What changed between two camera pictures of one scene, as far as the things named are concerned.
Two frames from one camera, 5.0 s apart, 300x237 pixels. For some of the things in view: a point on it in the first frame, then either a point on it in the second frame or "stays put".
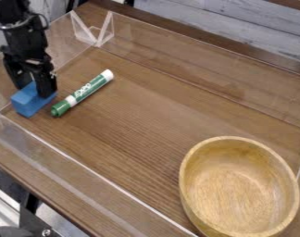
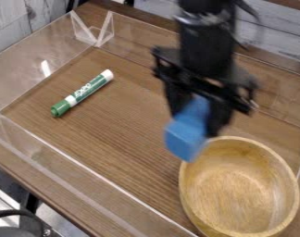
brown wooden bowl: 238,190 stays put
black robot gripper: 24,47 -> 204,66
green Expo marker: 78,95 stays put
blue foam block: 27,103 -> 189,130
